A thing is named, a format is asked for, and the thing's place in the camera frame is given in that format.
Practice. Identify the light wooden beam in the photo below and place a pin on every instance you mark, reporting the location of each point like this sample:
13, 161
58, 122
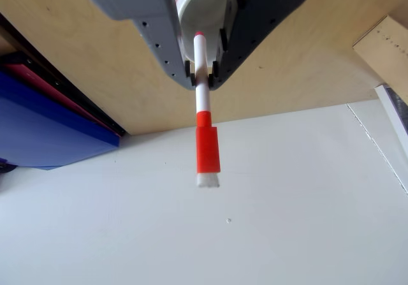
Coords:
385, 52

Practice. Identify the white frame strip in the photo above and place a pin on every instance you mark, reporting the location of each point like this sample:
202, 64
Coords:
387, 103

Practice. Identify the small black object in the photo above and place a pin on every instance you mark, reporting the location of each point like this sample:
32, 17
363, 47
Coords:
6, 167

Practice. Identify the white mug with pink print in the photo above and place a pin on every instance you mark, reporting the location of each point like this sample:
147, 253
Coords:
204, 11

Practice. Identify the red flat panel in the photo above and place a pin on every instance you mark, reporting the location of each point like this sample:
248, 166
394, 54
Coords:
57, 95

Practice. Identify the red and white marker pen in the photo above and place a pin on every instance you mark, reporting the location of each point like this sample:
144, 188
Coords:
207, 148

